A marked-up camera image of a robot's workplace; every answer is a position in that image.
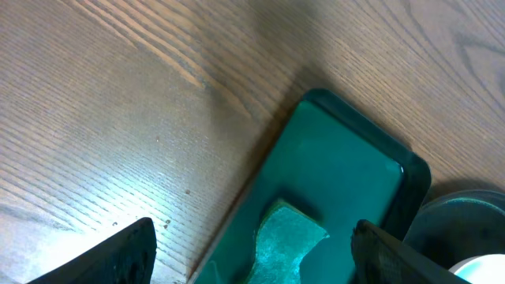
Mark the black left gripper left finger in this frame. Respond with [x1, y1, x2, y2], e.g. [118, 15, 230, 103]
[30, 217, 157, 284]

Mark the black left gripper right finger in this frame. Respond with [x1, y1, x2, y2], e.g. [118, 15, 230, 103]
[351, 219, 469, 284]

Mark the green scouring sponge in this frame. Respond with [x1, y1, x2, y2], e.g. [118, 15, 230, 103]
[244, 200, 329, 284]

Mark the black rectangular water tray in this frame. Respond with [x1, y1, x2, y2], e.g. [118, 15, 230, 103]
[190, 89, 431, 283]

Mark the white plate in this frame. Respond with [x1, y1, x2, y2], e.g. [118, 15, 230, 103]
[449, 254, 505, 284]

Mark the black round serving tray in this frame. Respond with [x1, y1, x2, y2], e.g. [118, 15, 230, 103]
[403, 190, 504, 269]

